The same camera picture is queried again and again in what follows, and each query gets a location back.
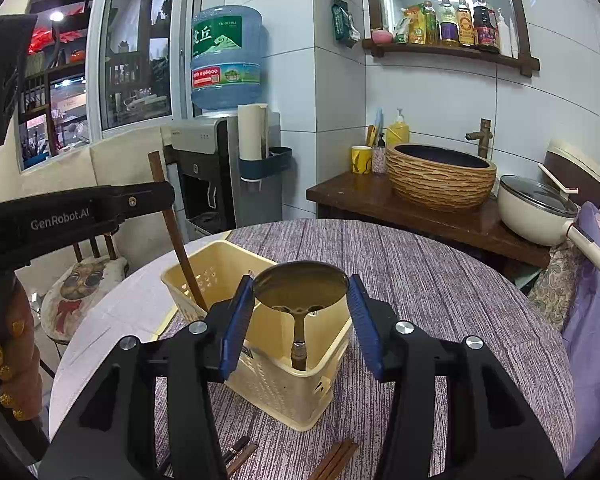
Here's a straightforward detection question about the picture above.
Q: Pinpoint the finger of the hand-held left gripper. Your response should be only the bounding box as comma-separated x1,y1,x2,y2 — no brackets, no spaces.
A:
96,180,176,223

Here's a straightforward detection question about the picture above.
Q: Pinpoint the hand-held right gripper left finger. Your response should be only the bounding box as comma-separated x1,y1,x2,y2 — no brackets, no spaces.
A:
37,274,257,480

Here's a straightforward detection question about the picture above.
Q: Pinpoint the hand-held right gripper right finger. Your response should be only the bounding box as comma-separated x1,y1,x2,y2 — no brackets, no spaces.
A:
345,274,566,480

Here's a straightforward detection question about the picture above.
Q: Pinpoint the brown wooden chopstick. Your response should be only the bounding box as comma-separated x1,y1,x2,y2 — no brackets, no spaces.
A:
148,151,209,311
320,439,360,480
227,442,259,480
309,440,353,480

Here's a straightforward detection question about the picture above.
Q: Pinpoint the metal ladle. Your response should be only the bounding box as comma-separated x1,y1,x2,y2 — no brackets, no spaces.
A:
254,260,350,373

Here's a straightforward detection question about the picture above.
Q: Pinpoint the cream plastic utensil holder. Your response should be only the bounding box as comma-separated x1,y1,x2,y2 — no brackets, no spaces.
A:
160,240,353,432

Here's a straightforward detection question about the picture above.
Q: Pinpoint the person's left hand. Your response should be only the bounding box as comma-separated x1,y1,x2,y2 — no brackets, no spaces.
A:
0,269,46,422

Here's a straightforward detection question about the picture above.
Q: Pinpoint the wooden chair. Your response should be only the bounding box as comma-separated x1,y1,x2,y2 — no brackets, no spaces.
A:
39,225,131,377

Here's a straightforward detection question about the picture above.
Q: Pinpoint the grey water dispenser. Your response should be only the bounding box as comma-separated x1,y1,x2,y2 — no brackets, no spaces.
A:
164,110,282,242

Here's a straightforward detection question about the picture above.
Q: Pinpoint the cat print seat cushion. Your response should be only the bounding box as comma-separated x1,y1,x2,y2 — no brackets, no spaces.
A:
40,255,130,347

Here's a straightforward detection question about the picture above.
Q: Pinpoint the cream paper cup tube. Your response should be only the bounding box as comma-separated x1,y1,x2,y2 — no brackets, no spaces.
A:
237,102,269,181

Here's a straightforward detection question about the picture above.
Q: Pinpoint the blue cup holder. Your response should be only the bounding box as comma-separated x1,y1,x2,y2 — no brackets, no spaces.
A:
238,146,293,184

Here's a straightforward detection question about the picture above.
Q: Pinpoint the sliding glass window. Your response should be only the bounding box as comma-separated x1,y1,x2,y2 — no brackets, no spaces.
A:
17,0,204,172

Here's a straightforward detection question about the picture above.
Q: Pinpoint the woven pattern sink basin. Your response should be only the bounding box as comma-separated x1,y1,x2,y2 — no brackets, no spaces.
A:
386,143,498,212

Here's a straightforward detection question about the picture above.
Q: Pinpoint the yellow mug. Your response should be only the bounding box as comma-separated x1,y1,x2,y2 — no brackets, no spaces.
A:
350,145,374,175

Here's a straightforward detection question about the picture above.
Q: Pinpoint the small floral pump bottle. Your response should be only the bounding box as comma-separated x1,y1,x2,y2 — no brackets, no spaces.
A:
372,132,387,175

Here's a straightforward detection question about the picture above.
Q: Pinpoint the blue water bottle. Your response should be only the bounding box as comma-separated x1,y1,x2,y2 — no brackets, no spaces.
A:
190,5,270,116

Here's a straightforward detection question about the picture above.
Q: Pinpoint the paisley patterned cloth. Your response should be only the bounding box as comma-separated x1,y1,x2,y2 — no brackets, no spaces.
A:
527,242,582,332

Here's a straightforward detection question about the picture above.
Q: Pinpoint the cream pan with glass lid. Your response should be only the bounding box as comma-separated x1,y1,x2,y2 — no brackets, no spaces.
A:
497,175,600,277

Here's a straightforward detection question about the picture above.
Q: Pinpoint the yellow soap dispenser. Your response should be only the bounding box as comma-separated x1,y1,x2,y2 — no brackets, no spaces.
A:
385,108,410,149

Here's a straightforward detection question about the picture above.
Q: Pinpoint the bronze faucet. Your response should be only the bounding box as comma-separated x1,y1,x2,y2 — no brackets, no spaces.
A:
465,118,494,160

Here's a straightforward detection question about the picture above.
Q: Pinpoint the purple floral cloth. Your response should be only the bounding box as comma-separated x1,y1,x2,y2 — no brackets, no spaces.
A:
560,200,600,463

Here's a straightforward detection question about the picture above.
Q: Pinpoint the brown and cream appliance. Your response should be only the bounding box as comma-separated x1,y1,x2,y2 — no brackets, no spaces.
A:
545,140,600,211

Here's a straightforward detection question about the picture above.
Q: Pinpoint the green hanging packet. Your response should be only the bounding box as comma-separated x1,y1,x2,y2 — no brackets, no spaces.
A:
330,0,362,49

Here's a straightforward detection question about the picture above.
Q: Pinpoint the yellow food packet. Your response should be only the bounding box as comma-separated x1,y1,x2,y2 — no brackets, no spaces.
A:
394,3,427,45

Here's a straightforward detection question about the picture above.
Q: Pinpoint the yellow cooking oil bottle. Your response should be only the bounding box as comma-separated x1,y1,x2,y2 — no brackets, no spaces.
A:
422,1,440,46

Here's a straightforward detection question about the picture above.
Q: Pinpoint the purple label oil bottle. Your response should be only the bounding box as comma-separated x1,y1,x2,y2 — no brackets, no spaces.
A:
438,0,461,47

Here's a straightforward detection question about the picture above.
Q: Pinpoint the brown sauce bottle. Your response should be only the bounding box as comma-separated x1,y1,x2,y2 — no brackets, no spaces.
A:
457,0,476,49

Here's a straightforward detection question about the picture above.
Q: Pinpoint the dark soy sauce bottle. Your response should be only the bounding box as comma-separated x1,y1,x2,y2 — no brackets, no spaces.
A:
472,0,501,54

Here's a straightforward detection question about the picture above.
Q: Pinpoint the white plastic bottle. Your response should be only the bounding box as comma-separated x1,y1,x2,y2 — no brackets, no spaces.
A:
497,8,514,57

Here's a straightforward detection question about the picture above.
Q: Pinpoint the dark wooden wall shelf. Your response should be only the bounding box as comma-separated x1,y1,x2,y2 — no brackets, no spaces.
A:
356,0,541,79

